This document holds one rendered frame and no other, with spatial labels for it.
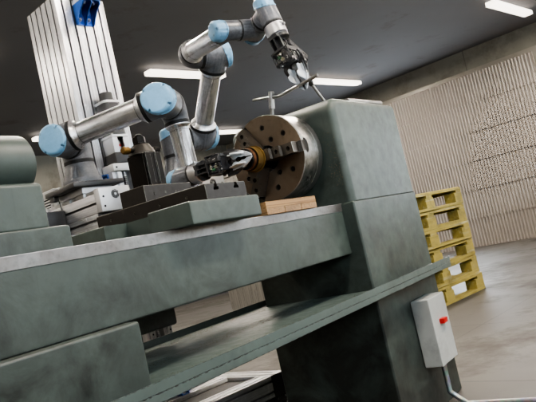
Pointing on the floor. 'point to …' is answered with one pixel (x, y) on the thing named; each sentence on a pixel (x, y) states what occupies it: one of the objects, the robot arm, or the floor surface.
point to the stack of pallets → (470, 268)
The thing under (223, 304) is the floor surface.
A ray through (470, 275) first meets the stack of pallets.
